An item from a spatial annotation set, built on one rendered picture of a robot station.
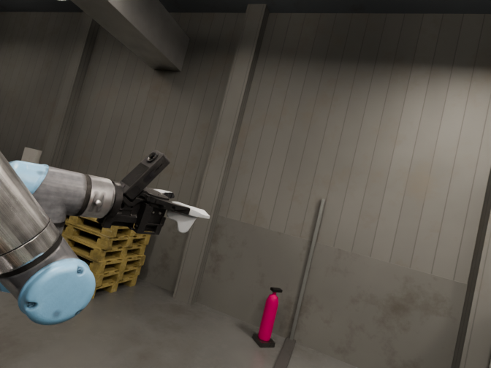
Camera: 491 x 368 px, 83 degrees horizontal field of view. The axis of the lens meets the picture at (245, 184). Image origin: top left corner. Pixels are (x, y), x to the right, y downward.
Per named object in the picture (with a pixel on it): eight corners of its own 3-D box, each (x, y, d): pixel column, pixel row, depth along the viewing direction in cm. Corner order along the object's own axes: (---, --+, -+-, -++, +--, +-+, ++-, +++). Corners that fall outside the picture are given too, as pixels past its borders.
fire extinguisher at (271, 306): (276, 342, 342) (288, 289, 345) (271, 353, 315) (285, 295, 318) (255, 333, 351) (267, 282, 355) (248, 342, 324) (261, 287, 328)
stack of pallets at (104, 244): (140, 285, 412) (156, 224, 417) (89, 301, 328) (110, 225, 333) (77, 259, 456) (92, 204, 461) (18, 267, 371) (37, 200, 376)
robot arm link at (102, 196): (82, 169, 51) (97, 181, 46) (107, 174, 54) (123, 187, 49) (69, 207, 51) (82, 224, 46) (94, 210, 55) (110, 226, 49)
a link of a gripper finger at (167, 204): (188, 212, 61) (148, 200, 59) (190, 205, 61) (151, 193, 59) (188, 217, 57) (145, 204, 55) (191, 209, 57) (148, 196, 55)
